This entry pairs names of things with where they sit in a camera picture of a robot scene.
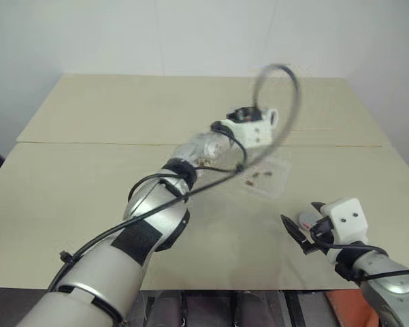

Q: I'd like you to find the orange red sheet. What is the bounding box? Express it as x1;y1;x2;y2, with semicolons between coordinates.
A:
324;289;379;327

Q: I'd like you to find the clear plastic container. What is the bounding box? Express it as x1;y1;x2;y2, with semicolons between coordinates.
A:
238;149;292;199

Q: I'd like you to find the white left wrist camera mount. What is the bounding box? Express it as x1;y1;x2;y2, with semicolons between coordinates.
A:
220;108;281;149

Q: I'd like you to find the black frame bar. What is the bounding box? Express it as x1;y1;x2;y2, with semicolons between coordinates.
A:
280;290;306;327

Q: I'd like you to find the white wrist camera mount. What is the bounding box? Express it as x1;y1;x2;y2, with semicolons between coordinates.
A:
318;197;370;266
220;108;281;149

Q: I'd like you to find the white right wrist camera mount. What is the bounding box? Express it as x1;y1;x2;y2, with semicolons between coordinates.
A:
318;197;370;266

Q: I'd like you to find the dark rounded shape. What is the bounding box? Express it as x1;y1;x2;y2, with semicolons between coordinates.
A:
148;292;182;327
126;292;148;327

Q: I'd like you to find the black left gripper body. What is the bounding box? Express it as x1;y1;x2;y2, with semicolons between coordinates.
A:
226;106;264;125

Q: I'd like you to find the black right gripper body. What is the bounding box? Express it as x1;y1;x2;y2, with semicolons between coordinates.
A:
301;217;334;256

